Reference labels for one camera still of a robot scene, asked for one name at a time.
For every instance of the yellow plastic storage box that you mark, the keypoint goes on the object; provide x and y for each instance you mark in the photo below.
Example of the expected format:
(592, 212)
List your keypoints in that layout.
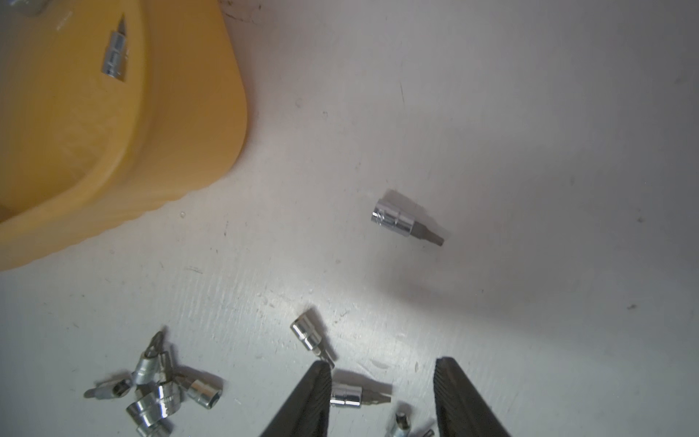
(82, 152)

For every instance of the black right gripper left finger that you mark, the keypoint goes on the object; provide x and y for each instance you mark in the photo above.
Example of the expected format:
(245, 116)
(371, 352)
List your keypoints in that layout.
(306, 411)

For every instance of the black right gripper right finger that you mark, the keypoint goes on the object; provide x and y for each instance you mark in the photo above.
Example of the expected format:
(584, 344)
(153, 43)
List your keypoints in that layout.
(460, 409)

